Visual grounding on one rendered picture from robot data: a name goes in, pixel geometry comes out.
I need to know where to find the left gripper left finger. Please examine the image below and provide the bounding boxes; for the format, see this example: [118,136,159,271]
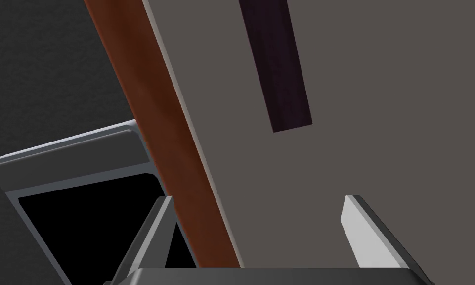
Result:
[111,195,178,284]

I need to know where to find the brown wooden cupboard side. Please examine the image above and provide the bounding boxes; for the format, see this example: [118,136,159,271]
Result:
[83,0,242,269]

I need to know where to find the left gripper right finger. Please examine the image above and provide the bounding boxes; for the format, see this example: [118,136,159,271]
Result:
[340,194,435,284]

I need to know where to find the grey appliance with black window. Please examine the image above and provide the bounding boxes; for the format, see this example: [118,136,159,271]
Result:
[0,118,198,285]

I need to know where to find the dark purple bar handle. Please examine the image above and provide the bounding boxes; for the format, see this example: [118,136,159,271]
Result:
[238,0,313,133]

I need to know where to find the grey cupboard door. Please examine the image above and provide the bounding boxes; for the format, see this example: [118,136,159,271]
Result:
[142,0,475,270]

